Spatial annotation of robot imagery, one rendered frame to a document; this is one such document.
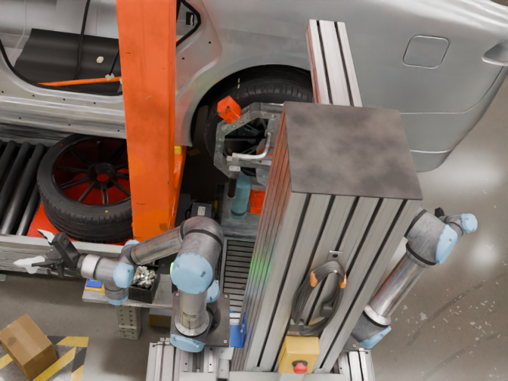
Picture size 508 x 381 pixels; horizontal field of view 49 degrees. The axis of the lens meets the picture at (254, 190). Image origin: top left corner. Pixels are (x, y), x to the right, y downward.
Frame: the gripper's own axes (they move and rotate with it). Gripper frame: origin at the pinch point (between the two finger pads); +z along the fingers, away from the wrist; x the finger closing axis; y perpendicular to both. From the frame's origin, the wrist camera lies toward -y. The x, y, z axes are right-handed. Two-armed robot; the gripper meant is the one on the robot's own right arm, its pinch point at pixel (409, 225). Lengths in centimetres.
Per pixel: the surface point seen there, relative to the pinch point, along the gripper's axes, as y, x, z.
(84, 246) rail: 97, -68, 103
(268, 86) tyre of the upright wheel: 6, -85, 25
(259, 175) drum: 28, -53, 39
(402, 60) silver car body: -29, -64, -17
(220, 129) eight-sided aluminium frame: 28, -80, 45
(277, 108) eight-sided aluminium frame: 8, -75, 25
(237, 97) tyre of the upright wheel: 16, -89, 36
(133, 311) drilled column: 101, -32, 84
